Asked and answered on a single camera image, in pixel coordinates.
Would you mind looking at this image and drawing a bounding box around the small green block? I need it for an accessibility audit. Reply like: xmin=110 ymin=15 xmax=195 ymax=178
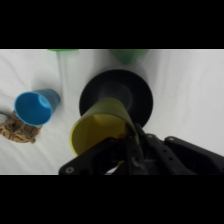
xmin=46 ymin=49 xmax=80 ymax=53

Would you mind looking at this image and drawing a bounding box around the yellow plastic cup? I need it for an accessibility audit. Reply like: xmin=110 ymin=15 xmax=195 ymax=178
xmin=69 ymin=97 xmax=138 ymax=158

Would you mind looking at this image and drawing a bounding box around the black bowl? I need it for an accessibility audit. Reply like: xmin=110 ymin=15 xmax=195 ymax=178
xmin=78 ymin=68 xmax=154 ymax=130

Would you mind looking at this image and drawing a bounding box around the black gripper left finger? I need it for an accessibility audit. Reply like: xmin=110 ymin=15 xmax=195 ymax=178
xmin=58 ymin=132 xmax=135 ymax=175

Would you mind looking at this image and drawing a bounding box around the blue plastic cup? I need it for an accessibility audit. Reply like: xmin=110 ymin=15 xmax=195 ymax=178
xmin=13 ymin=88 xmax=61 ymax=127

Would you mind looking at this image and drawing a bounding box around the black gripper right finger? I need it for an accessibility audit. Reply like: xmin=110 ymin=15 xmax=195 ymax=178
xmin=133 ymin=122 xmax=224 ymax=175

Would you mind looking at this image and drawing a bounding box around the brown plush toy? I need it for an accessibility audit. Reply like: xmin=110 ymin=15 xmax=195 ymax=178
xmin=0 ymin=111 xmax=43 ymax=145

